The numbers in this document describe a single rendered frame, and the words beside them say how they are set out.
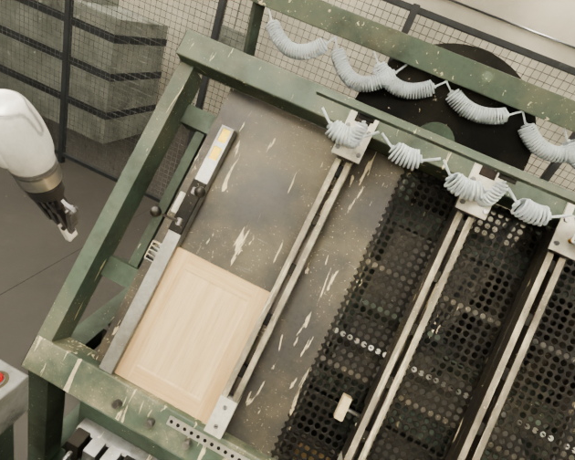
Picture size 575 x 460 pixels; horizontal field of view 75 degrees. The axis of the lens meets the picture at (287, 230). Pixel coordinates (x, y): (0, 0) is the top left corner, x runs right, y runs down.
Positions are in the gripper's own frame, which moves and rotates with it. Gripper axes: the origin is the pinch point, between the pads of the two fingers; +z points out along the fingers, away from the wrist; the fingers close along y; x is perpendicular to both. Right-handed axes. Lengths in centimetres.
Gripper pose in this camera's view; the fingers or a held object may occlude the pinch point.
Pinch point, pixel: (67, 230)
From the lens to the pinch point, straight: 114.9
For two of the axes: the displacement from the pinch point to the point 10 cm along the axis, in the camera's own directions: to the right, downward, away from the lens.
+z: -1.8, 5.5, 8.2
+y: -9.0, -4.3, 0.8
